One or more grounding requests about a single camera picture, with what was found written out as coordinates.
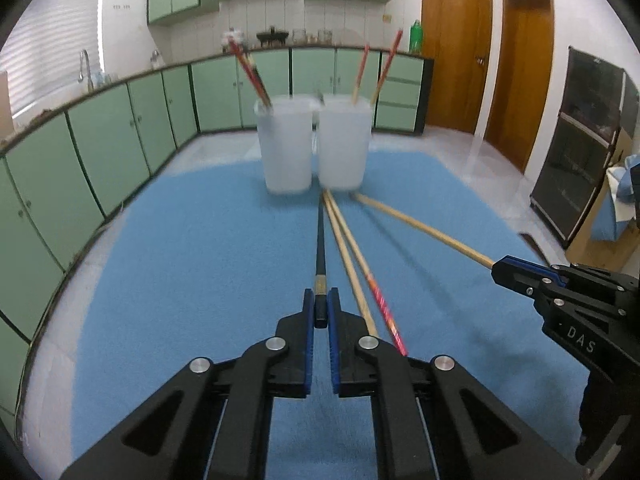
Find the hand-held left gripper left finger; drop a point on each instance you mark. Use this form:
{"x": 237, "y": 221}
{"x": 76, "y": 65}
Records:
{"x": 309, "y": 340}

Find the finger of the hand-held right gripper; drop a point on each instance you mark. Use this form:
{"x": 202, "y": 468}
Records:
{"x": 530, "y": 267}
{"x": 517, "y": 282}

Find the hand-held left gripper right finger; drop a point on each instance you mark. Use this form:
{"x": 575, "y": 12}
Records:
{"x": 335, "y": 340}

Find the black chopstick with gold band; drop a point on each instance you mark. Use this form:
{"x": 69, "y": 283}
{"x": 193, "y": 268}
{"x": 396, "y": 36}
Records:
{"x": 320, "y": 250}

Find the black glass-front cabinet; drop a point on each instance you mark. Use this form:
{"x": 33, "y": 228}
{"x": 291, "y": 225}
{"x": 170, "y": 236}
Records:
{"x": 575, "y": 150}

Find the light blue cloth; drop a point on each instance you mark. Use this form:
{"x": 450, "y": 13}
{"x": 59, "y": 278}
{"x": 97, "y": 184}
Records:
{"x": 625, "y": 180}

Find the blue table mat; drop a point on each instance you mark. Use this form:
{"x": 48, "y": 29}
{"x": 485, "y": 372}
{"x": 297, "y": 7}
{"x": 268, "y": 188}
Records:
{"x": 200, "y": 260}

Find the plain wooden door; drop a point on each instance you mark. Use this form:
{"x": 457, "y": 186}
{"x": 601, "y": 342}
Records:
{"x": 522, "y": 80}

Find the green plastic bottle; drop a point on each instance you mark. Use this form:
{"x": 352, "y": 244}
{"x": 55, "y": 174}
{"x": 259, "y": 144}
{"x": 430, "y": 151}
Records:
{"x": 416, "y": 37}

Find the black wok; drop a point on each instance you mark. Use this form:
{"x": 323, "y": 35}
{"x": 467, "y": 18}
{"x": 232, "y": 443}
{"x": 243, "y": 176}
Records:
{"x": 272, "y": 36}

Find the white cooking pot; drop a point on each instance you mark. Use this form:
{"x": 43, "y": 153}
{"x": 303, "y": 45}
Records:
{"x": 231, "y": 42}

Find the white kettle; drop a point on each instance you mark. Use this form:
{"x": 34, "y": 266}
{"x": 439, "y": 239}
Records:
{"x": 156, "y": 58}

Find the metal kitchen faucet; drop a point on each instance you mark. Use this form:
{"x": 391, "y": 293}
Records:
{"x": 84, "y": 67}

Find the white window blind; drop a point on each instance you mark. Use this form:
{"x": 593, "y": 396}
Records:
{"x": 50, "y": 60}

